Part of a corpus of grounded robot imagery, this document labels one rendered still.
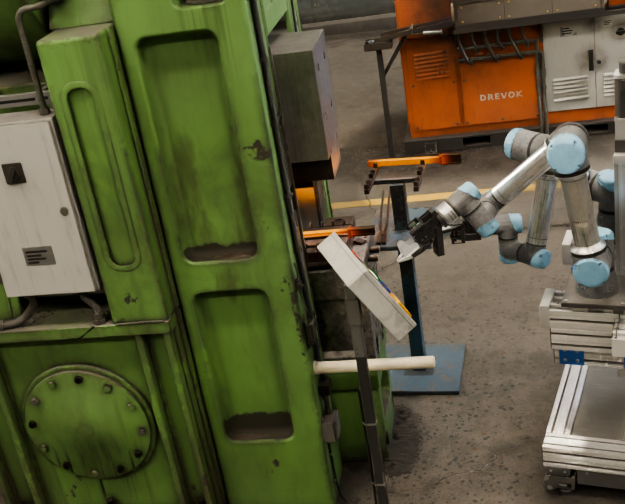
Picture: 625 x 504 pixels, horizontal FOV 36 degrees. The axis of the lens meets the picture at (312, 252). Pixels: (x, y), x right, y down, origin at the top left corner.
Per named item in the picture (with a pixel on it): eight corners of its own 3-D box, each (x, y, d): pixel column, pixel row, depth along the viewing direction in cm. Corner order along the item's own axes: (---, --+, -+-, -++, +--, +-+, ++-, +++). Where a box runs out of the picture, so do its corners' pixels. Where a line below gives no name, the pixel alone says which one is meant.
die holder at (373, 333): (384, 319, 415) (371, 225, 396) (377, 368, 381) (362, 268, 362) (259, 326, 426) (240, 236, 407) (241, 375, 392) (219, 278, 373)
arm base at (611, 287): (622, 279, 344) (622, 254, 340) (617, 300, 332) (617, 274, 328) (579, 277, 350) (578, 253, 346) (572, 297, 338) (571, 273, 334)
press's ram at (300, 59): (341, 124, 377) (326, 22, 360) (329, 160, 343) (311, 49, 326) (238, 134, 385) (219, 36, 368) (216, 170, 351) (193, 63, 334)
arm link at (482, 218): (505, 217, 334) (484, 193, 333) (499, 231, 325) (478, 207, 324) (487, 229, 339) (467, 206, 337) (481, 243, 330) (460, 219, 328)
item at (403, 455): (438, 401, 435) (438, 399, 434) (434, 486, 384) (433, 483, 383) (352, 404, 443) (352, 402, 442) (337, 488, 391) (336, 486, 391)
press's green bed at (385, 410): (396, 409, 434) (383, 319, 414) (390, 462, 401) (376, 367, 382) (277, 414, 445) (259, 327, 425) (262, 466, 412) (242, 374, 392)
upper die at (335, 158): (341, 159, 369) (337, 136, 365) (334, 179, 351) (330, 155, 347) (235, 169, 377) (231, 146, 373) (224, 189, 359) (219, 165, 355)
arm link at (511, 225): (523, 238, 360) (522, 217, 357) (493, 240, 362) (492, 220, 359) (522, 229, 367) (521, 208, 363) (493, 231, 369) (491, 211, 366)
